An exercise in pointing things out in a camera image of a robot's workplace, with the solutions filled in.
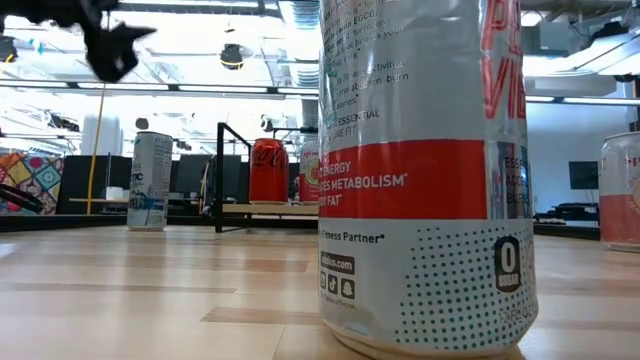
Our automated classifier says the black wall monitor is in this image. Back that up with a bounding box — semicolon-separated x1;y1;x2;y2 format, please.
568;160;600;191

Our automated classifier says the white pillar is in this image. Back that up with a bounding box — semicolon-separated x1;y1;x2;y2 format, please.
80;113;125;157

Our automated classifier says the black office partition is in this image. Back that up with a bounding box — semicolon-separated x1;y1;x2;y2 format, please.
56;154;132;216

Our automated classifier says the black looped cable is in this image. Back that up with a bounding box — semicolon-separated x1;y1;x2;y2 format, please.
0;182;45;215

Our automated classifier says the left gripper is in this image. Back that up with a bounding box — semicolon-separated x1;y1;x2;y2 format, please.
82;0;157;84

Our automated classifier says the colourful patterned tapestry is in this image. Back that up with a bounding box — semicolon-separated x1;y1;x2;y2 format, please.
0;151;65;217

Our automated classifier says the black desk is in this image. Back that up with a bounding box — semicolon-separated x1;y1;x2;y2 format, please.
533;201;601;226

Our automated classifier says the pink white sparkling water can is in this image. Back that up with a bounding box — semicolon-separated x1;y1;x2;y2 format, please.
598;131;640;253

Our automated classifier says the red Coca-Cola can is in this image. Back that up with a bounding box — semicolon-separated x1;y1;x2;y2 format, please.
248;138;291;205

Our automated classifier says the wooden shelf with black frame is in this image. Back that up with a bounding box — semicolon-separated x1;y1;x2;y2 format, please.
213;121;321;234

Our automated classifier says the white blue Celsius can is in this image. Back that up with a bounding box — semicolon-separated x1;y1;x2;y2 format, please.
125;130;175;232

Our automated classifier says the black dome ceiling fixture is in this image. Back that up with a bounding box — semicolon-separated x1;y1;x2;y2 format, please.
219;43;245;71

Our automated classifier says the white red-band Celsius can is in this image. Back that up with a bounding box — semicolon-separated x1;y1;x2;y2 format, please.
317;0;540;360

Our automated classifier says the yellow extension cable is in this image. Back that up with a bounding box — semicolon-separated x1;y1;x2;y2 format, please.
85;82;107;216

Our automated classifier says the black aluminium table frame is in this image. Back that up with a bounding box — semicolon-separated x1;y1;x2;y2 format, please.
0;213;601;242

